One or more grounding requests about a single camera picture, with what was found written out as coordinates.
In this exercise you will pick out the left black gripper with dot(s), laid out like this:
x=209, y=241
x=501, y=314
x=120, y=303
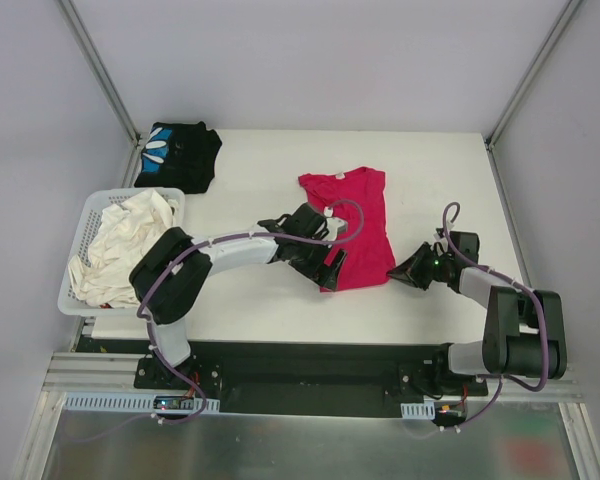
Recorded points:
x=313, y=258

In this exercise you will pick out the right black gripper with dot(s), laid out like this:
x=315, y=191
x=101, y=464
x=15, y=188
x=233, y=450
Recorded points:
x=425, y=267

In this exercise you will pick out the pink t shirt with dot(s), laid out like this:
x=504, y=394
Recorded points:
x=356, y=196

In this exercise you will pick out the black t shirt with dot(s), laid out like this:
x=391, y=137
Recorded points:
x=179, y=155

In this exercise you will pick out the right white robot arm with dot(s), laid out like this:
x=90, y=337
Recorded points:
x=523, y=336

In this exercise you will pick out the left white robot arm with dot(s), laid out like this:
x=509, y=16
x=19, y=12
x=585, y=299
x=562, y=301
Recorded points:
x=168, y=279

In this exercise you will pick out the cream t shirt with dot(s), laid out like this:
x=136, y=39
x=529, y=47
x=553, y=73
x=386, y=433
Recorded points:
x=115, y=245

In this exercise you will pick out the white plastic laundry basket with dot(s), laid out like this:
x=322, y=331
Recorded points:
x=80, y=240

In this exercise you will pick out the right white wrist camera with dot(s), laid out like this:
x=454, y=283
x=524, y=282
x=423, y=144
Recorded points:
x=440, y=240

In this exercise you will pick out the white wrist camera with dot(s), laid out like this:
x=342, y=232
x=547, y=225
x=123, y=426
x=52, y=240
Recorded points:
x=440, y=240
x=335, y=226

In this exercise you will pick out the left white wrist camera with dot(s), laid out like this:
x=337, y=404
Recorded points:
x=335, y=226

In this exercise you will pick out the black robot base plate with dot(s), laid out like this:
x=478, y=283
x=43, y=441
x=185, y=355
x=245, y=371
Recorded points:
x=368, y=381

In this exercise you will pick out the right white cable duct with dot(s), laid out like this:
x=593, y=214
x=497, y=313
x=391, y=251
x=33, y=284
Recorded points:
x=418, y=411

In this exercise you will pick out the white cable duct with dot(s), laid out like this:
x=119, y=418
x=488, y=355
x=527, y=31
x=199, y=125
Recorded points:
x=418, y=411
x=132, y=403

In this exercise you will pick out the left aluminium frame post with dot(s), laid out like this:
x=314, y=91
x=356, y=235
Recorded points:
x=85, y=43

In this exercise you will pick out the aluminium frame post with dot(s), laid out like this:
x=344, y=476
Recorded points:
x=85, y=43
x=558, y=29

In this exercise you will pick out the left white cable duct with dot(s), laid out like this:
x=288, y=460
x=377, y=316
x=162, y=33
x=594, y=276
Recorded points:
x=132, y=403

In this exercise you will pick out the right aluminium frame post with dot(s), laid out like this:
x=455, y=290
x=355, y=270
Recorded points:
x=558, y=29

